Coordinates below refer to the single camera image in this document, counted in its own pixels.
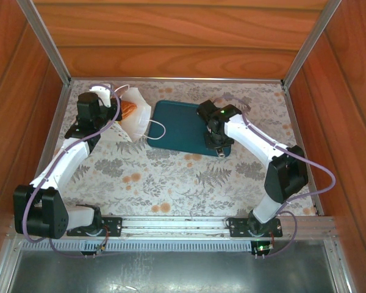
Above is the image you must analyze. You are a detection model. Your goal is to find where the orange fake croissant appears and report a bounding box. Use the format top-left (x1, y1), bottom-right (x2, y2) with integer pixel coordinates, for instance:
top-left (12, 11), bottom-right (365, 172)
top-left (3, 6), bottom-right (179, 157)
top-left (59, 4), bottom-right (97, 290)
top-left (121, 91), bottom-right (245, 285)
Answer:
top-left (121, 99), bottom-right (138, 120)

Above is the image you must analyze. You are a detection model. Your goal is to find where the white paper bag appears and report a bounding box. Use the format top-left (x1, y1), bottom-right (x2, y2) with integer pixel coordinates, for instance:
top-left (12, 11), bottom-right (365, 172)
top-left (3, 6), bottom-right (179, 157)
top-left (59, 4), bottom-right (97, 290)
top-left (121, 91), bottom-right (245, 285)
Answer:
top-left (105, 84), bottom-right (167, 143)

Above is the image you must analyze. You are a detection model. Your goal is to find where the teal plastic tray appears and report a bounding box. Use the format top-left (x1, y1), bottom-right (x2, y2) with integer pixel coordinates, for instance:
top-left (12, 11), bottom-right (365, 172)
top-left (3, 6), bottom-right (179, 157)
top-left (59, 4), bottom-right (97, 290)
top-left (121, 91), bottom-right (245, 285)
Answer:
top-left (146, 99), bottom-right (232, 158)

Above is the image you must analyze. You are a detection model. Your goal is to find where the floral table mat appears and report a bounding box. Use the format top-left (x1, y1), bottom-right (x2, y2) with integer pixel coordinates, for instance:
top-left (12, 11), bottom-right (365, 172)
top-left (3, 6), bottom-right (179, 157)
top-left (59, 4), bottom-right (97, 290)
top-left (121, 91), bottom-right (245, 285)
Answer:
top-left (50, 79), bottom-right (321, 217)

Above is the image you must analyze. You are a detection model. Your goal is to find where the grey metal sheet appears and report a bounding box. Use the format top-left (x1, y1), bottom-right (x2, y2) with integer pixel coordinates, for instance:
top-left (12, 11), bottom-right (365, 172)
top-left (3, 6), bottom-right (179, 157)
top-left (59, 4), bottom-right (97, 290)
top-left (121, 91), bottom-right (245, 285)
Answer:
top-left (9, 250), bottom-right (338, 293)

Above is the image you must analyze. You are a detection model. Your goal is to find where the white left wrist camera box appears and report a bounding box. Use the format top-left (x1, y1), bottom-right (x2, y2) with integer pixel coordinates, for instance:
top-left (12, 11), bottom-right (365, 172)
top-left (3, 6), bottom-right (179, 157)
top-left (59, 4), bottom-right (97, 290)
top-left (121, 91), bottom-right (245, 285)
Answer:
top-left (89, 84), bottom-right (114, 107)

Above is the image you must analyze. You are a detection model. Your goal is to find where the aluminium frame bar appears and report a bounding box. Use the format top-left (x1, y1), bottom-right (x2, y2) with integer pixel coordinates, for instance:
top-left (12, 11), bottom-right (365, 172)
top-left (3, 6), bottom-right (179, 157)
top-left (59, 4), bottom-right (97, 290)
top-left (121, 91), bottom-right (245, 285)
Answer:
top-left (282, 85), bottom-right (326, 216)
top-left (69, 76), bottom-right (284, 83)
top-left (23, 84), bottom-right (71, 214)

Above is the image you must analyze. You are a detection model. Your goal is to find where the aluminium frame post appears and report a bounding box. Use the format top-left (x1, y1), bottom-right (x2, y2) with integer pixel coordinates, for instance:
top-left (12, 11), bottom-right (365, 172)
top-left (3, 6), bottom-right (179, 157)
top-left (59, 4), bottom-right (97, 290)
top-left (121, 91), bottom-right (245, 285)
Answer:
top-left (16, 0), bottom-right (73, 87)
top-left (282, 0), bottom-right (344, 88)

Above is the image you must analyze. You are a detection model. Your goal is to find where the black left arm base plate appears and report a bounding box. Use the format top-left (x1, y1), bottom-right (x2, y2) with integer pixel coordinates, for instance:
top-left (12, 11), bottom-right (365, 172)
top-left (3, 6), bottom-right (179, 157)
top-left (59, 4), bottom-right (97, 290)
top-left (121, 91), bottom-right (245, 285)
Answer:
top-left (66, 215), bottom-right (123, 237)

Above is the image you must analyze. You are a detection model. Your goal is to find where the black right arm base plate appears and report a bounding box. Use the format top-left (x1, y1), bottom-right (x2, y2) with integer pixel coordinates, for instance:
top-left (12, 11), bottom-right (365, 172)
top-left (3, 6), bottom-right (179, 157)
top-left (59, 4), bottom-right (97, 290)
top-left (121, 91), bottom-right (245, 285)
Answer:
top-left (227, 215), bottom-right (284, 239)

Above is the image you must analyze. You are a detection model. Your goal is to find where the aluminium mounting rail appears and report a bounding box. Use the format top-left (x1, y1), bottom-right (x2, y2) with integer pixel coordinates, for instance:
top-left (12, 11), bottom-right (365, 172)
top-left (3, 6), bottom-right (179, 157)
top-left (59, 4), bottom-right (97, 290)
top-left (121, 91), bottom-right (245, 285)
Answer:
top-left (9, 213), bottom-right (336, 242)

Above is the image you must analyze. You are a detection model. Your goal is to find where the white slotted cable duct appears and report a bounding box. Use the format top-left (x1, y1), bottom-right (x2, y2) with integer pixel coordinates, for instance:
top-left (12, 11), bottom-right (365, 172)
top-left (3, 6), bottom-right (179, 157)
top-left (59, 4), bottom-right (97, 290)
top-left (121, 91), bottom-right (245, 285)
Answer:
top-left (20, 239), bottom-right (254, 253)

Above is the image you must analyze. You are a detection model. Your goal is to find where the aluminium frame leg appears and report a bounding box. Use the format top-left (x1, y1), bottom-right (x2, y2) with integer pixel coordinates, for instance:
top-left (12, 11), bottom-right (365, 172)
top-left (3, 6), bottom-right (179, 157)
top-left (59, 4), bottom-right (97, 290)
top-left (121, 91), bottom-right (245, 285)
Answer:
top-left (0, 241), bottom-right (22, 293)
top-left (323, 239), bottom-right (354, 293)

